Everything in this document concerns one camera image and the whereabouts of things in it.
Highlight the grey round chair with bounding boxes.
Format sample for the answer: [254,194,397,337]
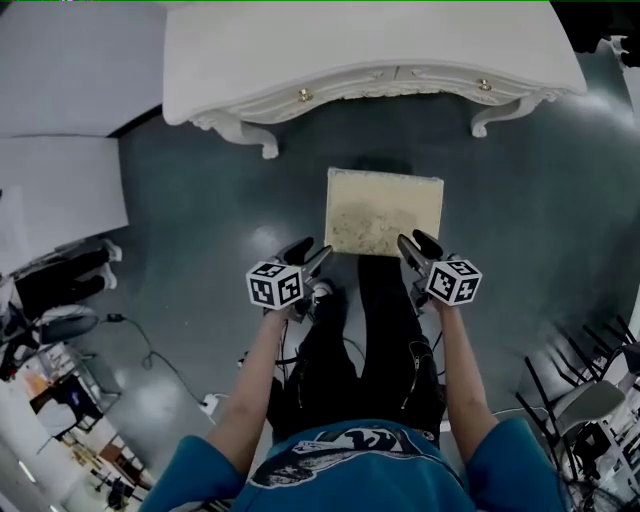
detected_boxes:
[36,303,100,347]

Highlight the grey chair with black legs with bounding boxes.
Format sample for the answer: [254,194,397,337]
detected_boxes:
[514,314,640,452]

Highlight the person's right forearm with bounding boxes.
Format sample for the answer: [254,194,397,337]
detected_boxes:
[431,299,502,467]

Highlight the person's teal printed shirt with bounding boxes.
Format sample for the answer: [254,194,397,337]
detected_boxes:
[153,419,572,512]

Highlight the white low cabinet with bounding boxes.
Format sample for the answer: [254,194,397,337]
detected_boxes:
[0,134,132,274]

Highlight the white ornate dressing table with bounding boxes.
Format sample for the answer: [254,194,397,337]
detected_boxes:
[162,0,589,161]

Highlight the person's left shoe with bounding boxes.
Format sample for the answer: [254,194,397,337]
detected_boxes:
[311,279,336,307]

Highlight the person's left forearm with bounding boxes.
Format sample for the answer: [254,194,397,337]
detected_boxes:
[206,306,292,474]

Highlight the cream upholstered stool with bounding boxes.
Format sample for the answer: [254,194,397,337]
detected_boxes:
[323,166,446,259]

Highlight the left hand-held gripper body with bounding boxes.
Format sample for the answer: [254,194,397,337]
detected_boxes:
[244,254,322,327]

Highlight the person's black trousers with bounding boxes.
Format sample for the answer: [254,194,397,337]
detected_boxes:
[266,254,447,447]

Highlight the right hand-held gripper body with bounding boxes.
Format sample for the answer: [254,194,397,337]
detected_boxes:
[411,257,484,312]

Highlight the black power cable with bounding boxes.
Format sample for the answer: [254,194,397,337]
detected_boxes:
[106,313,209,402]

